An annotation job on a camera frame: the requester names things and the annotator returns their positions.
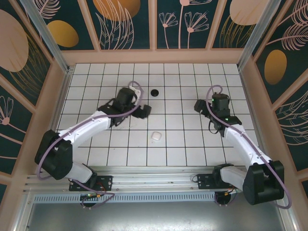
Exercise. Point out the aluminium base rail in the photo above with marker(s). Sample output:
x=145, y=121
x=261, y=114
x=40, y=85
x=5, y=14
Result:
x=154, y=178

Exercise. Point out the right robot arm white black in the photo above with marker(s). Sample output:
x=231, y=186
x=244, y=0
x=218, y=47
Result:
x=243, y=144

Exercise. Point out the grey metal sheet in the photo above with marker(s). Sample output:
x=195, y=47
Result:
x=154, y=216

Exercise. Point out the white earbud charging case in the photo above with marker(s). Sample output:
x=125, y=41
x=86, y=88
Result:
x=156, y=136

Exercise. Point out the aluminium corner post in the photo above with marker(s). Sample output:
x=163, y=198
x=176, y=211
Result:
x=256, y=36
x=50, y=41

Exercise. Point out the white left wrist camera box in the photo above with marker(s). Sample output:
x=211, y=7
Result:
x=135, y=92

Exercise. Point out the black earbud charging case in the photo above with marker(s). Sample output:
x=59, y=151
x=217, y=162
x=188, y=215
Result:
x=154, y=92

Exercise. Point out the aluminium side rail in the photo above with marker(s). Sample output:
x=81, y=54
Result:
x=251, y=108
x=60, y=108

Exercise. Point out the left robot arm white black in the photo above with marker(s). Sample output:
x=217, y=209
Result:
x=84, y=125

